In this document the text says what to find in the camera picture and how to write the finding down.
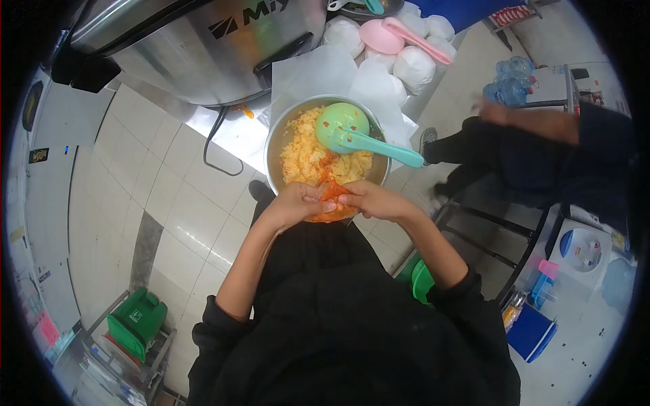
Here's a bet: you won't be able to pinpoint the person's left hand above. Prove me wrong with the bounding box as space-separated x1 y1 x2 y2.
267 182 338 227

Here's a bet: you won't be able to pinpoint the person's right hand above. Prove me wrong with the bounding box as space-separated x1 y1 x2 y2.
338 180 416 223

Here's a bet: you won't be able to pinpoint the person's right fingers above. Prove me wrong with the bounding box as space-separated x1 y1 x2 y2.
344 180 379 196

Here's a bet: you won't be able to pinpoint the orange plastic sauce bag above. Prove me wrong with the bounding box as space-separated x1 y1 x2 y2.
305 182 359 223

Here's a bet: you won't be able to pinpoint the yellow fried rice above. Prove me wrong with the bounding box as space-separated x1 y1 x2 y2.
280 106 374 187

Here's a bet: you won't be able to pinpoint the person's legs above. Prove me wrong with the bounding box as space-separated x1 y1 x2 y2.
248 180 277 224

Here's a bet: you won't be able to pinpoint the round metal bowl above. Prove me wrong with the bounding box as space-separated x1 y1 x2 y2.
263 94 392 197

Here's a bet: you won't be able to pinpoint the green plastic rice scoop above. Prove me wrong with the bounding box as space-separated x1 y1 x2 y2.
315 103 425 168

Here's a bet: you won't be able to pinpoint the green plastic lid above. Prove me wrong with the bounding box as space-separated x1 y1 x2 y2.
410 259 435 305

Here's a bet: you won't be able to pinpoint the white wrapping paper sheets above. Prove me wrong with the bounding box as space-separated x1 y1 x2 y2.
257 44 419 173

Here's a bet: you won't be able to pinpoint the person's body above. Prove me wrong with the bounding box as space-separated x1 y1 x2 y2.
187 218 522 406

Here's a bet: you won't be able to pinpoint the pile of white wrapped packets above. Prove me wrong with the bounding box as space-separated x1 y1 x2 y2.
322 2 458 96

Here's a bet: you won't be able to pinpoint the black metal stool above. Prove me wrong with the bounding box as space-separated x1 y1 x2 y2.
392 200 551 305

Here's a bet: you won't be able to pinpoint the pink plastic rice scoop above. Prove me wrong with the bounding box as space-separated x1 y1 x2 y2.
359 17 454 66

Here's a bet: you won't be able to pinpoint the dark bowl with utensils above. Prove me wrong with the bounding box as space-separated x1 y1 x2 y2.
327 0 405 21

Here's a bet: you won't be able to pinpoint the large steel rice cooker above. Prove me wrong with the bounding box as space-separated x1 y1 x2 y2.
50 0 329 108

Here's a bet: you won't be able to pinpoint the pack of water bottles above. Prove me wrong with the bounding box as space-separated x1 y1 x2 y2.
482 56 538 106

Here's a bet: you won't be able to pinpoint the green plastic crate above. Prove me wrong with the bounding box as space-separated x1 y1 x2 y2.
106 287 168 363

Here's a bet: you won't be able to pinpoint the blue plastic bin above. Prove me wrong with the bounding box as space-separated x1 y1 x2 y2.
507 303 558 363

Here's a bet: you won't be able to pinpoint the white water dispenser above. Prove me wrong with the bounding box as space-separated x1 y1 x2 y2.
548 218 614 290

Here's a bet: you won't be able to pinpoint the metal rack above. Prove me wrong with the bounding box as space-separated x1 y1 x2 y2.
76 289 178 406

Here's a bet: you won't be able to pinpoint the black power cable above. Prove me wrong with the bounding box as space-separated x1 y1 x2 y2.
203 106 245 177

